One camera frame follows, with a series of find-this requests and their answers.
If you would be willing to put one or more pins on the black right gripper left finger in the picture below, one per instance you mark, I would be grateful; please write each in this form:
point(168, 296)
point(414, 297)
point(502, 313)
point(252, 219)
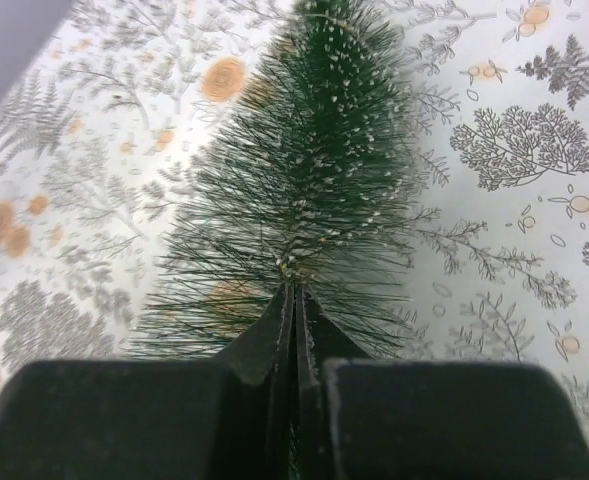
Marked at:
point(225, 417)

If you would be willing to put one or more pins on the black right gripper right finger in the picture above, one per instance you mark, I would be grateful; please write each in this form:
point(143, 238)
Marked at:
point(364, 418)

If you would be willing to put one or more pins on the small green christmas tree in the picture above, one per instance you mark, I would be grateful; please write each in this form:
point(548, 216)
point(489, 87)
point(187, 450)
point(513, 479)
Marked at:
point(308, 183)

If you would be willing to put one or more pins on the floral paper mat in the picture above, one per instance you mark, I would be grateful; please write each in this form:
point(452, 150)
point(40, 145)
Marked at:
point(98, 145)

